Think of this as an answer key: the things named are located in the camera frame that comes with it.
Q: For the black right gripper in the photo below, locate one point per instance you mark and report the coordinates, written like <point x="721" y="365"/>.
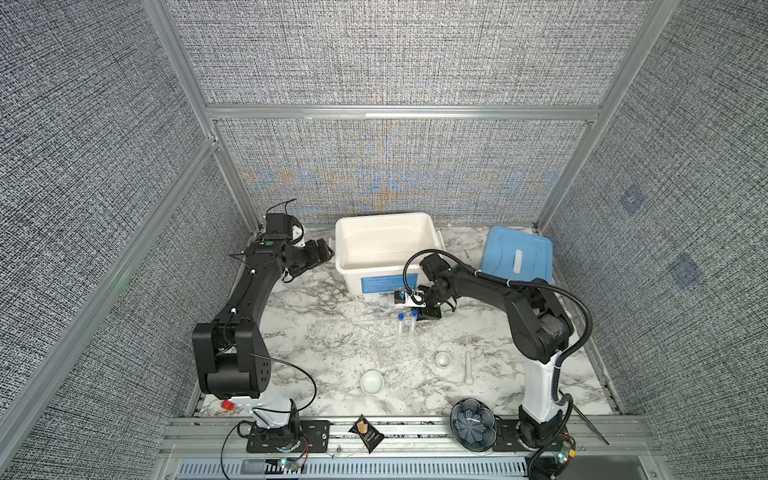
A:
<point x="426" y="314"/>

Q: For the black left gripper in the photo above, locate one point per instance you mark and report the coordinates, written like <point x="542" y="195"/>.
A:
<point x="314" y="258"/>

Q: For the blue-capped test tube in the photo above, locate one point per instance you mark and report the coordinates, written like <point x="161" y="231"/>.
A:
<point x="413" y="331"/>
<point x="401" y="340"/>

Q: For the white plastic storage bin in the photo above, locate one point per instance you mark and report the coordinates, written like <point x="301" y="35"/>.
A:
<point x="371" y="251"/>

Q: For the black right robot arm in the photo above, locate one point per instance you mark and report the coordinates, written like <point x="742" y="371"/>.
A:
<point x="539" y="326"/>

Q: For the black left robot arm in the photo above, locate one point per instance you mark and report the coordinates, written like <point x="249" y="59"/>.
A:
<point x="230" y="353"/>

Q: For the small white mortar bowl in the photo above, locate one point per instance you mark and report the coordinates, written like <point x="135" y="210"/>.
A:
<point x="442" y="359"/>

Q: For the white round dish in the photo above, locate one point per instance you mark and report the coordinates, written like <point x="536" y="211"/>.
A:
<point x="371" y="382"/>

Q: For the blue plastic bin lid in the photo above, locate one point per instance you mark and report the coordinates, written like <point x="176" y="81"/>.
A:
<point x="515" y="255"/>

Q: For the black snack packet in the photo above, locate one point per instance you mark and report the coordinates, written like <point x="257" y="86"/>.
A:
<point x="367" y="433"/>

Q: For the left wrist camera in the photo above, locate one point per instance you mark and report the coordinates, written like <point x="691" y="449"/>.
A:
<point x="279" y="226"/>

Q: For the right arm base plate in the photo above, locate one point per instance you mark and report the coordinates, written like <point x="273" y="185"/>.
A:
<point x="510" y="433"/>

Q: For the black long-handled spoon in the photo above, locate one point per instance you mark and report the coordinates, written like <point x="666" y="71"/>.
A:
<point x="588" y="423"/>

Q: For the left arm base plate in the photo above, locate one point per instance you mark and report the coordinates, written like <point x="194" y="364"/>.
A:
<point x="309" y="436"/>

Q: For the aluminium front rail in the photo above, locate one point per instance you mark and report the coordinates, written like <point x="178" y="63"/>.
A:
<point x="611" y="447"/>

